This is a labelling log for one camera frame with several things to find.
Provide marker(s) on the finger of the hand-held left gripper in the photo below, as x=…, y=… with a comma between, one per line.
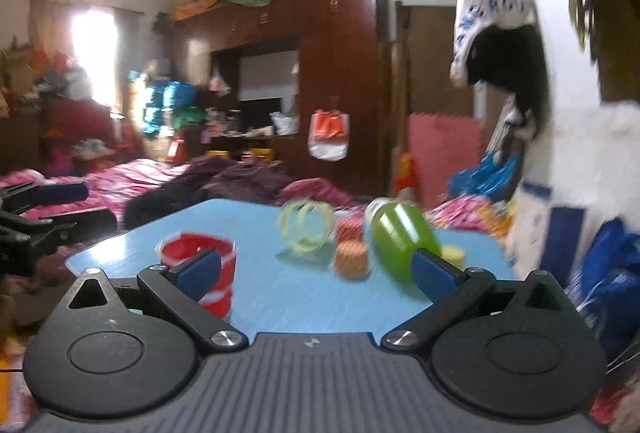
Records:
x=60, y=192
x=85, y=220

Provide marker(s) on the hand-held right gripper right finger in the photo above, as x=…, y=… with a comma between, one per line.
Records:
x=434, y=281

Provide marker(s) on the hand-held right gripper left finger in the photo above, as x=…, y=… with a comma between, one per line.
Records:
x=196, y=271

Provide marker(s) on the clear yellow-rimmed plastic cup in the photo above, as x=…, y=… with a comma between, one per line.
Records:
x=306, y=228

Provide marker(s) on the red plastic cup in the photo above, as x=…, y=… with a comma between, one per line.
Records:
x=220, y=253

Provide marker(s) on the orange patterned paper cup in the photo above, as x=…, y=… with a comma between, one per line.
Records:
x=352, y=259

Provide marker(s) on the red patterned paper cup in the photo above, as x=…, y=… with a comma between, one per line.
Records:
x=350, y=230

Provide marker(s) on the small yellow cap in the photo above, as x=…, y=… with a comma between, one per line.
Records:
x=454, y=255

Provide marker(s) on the green plastic bottle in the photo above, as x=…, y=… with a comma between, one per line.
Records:
x=400, y=233

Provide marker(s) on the pink bed blanket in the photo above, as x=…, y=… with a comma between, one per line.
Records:
x=135, y=175

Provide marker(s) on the dark purple clothes pile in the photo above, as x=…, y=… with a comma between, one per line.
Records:
x=240, y=180

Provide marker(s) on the blue plastic bag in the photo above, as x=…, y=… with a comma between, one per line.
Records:
x=482, y=178

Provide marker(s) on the pink foam mat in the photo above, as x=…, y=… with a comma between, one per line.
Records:
x=442, y=148

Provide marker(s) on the window curtain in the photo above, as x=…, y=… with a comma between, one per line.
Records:
x=42, y=43

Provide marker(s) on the blue woven bag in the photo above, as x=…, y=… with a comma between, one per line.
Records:
x=607, y=273

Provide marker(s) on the white and orange plastic bag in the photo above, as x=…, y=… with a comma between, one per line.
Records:
x=327, y=133

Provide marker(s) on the wooden door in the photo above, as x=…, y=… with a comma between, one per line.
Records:
x=435, y=58

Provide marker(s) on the dark wooden wardrobe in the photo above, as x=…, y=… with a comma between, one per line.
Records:
x=335, y=78

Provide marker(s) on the black hanging garment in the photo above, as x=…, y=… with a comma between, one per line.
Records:
x=520, y=63

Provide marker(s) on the white printed hanging cloth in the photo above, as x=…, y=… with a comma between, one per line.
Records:
x=487, y=8

